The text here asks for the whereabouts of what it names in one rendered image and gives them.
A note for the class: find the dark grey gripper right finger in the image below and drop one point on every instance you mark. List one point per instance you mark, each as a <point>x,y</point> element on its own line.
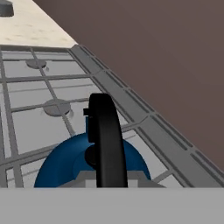
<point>138,176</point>

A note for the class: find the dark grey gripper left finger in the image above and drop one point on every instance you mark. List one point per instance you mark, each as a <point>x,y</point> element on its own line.
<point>83,176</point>

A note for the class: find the grey stove hob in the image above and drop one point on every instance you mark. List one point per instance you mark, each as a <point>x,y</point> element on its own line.
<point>32,131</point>

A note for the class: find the dark grey pot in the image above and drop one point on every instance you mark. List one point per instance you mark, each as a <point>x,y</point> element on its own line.
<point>5,8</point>

